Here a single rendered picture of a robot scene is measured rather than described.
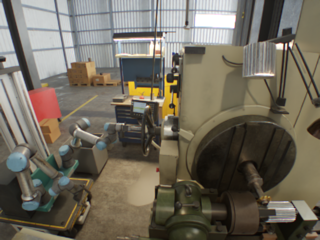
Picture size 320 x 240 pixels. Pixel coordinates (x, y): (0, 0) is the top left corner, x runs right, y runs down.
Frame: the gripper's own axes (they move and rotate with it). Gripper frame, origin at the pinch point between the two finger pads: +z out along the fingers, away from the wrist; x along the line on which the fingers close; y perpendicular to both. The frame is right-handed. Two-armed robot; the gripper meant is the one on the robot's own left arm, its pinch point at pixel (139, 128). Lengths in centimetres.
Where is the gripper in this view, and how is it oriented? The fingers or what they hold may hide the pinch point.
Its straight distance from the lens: 137.4
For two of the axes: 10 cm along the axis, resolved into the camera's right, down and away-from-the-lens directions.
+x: 0.9, 0.0, 10.0
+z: 10.0, 0.4, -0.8
